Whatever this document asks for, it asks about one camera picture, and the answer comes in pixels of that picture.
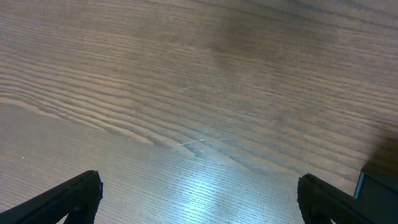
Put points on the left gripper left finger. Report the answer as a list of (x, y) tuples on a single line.
[(76, 201)]

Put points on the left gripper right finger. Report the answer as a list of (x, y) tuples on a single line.
[(322, 203)]

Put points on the dark green box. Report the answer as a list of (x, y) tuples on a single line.
[(376, 195)]

